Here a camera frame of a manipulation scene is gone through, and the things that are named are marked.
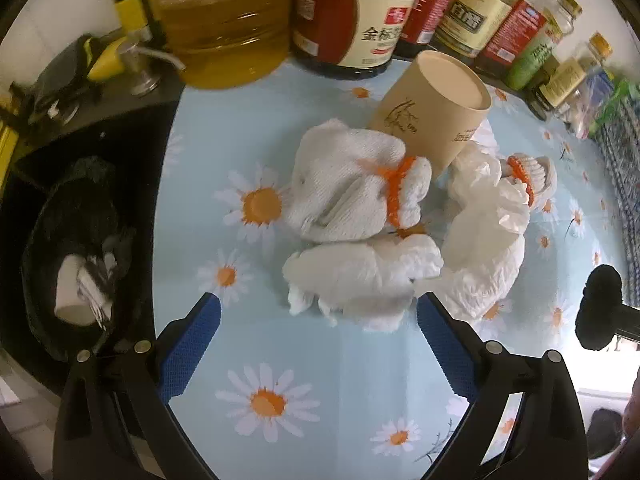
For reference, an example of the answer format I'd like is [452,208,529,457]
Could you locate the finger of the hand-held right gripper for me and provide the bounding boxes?
[616,304,640,344]

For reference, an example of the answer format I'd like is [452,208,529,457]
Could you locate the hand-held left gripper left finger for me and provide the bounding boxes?
[50,291,223,480]

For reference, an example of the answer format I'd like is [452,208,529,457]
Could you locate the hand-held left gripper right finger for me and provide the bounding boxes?
[415,291,591,480]

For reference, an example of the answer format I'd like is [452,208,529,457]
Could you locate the black fuzzy ball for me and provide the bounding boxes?
[574,264,624,352]

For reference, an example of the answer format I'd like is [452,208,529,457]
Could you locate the white tissue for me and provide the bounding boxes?
[281,233,445,332]

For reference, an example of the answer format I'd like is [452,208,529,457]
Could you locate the silver foil packet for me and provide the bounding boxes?
[77,256,120,321]

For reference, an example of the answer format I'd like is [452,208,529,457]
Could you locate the white paper cup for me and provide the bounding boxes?
[53,253,102,327]

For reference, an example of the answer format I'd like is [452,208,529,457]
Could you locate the person's right forearm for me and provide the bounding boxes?
[624,374,640,480]

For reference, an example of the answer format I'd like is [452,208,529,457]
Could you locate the dark slipper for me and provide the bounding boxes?
[589,406,632,462]

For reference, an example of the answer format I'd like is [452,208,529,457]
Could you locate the daisy print tablecloth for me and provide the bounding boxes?
[149,54,640,480]

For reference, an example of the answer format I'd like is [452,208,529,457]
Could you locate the white glove orange cuff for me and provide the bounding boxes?
[499,153,559,207]
[284,118,434,244]

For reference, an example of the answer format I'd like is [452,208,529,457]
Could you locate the green refill pouch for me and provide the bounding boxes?
[590,76,640,137]

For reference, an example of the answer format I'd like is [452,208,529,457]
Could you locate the dark sink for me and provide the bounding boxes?
[0,85,182,397]

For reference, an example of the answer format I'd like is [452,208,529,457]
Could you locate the brown paper cup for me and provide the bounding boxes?
[366,49,494,182]

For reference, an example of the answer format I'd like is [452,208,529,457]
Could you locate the small bottle gold cap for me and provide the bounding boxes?
[524,32,614,121]

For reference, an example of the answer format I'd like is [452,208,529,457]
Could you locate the green label oil bottle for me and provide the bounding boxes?
[504,0,584,92]

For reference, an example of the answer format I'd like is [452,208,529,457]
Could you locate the metal faucet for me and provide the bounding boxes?
[122,29,187,98]

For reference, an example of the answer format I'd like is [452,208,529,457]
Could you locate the yellow sponge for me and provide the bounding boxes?
[84,37,129,82]

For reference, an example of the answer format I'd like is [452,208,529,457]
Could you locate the black rag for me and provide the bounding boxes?
[9,35,103,127]

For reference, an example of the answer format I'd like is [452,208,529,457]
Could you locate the red label gold cap bottle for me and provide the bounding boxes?
[474,0,567,81]

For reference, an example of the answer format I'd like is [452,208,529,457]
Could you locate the large cooking oil jug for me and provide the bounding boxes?
[144,0,302,93]

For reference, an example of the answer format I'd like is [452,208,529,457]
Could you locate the clear vinegar bottle yellow cap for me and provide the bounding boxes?
[433,0,534,61]

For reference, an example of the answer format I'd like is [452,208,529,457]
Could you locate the dark soy sauce jug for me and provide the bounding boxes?
[292,0,417,81]

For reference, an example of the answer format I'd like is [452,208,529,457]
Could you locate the dark bottle red label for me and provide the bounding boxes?
[395,0,469,59]

